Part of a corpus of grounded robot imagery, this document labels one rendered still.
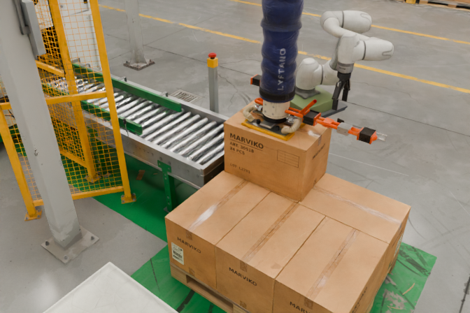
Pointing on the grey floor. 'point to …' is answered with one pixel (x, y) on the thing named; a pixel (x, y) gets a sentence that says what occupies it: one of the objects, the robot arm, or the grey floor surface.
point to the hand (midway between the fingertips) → (339, 103)
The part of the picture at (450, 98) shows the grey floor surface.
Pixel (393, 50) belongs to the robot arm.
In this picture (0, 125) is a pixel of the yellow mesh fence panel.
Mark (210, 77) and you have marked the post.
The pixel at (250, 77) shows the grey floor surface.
